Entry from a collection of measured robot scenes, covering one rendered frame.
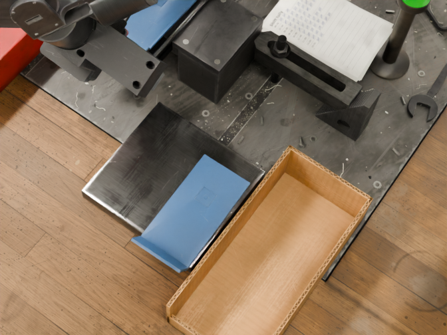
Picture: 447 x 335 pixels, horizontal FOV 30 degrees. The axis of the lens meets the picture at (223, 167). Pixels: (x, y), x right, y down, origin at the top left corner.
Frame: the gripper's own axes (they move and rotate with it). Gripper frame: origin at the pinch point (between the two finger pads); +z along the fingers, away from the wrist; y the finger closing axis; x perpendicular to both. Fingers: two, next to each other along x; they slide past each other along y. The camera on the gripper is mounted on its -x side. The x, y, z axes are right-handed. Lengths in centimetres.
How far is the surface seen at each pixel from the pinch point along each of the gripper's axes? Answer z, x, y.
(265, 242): 4.4, -29.4, -9.5
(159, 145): 5.5, -11.3, -7.6
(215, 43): 6.3, -9.5, 7.0
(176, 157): 5.3, -14.0, -7.6
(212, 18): 7.9, -7.0, 9.5
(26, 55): 7.1, 10.9, -8.6
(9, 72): 5.6, 10.9, -11.6
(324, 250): 5.5, -35.9, -6.0
